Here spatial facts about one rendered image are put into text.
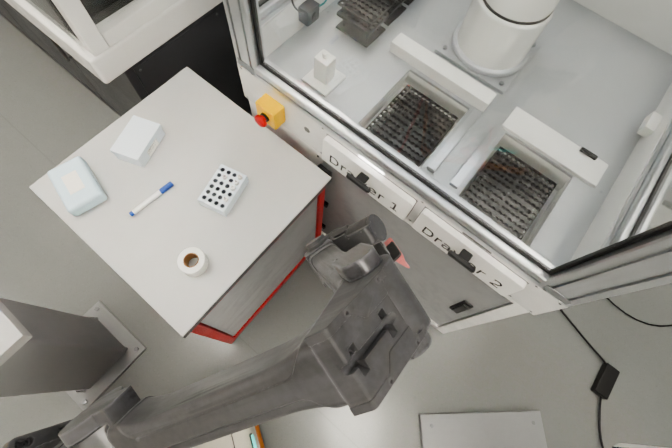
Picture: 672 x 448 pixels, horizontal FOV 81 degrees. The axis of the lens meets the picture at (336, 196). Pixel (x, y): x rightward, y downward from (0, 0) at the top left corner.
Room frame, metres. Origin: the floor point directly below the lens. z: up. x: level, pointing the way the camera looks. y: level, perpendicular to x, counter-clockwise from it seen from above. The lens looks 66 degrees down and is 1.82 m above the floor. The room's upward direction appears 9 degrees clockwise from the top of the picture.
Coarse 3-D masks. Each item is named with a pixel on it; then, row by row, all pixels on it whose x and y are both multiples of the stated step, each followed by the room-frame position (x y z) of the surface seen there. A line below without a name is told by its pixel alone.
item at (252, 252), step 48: (192, 96) 0.72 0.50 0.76; (96, 144) 0.50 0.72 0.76; (192, 144) 0.55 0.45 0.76; (240, 144) 0.58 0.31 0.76; (288, 144) 0.61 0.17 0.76; (48, 192) 0.33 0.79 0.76; (144, 192) 0.38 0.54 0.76; (192, 192) 0.40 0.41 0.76; (288, 192) 0.45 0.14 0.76; (96, 240) 0.22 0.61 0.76; (144, 240) 0.24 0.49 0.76; (192, 240) 0.26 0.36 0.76; (240, 240) 0.29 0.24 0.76; (288, 240) 0.37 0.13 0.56; (144, 288) 0.12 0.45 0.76; (192, 288) 0.14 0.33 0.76; (240, 288) 0.18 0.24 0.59
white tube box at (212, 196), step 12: (228, 168) 0.48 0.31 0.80; (216, 180) 0.44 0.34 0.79; (228, 180) 0.44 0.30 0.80; (240, 180) 0.45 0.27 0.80; (204, 192) 0.39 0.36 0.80; (216, 192) 0.40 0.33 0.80; (228, 192) 0.40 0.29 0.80; (240, 192) 0.42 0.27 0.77; (204, 204) 0.36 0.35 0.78; (216, 204) 0.37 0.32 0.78; (228, 204) 0.37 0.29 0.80
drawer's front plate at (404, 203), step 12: (324, 144) 0.54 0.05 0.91; (336, 144) 0.53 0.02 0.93; (324, 156) 0.54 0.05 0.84; (336, 156) 0.52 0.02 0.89; (348, 156) 0.50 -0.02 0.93; (336, 168) 0.52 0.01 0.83; (348, 168) 0.50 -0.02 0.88; (360, 168) 0.48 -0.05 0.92; (372, 168) 0.48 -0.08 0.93; (372, 180) 0.46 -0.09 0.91; (384, 180) 0.45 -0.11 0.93; (372, 192) 0.45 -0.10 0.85; (384, 192) 0.44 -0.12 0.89; (396, 192) 0.42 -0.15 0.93; (384, 204) 0.43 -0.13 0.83; (396, 204) 0.41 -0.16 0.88; (408, 204) 0.40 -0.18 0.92
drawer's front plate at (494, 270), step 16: (416, 224) 0.38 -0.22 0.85; (432, 224) 0.36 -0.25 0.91; (448, 224) 0.36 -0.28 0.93; (432, 240) 0.35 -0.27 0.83; (448, 240) 0.33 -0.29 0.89; (464, 240) 0.33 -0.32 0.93; (480, 256) 0.30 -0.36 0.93; (480, 272) 0.28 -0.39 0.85; (496, 272) 0.27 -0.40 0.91; (512, 272) 0.27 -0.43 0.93; (496, 288) 0.25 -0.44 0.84; (512, 288) 0.24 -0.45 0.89
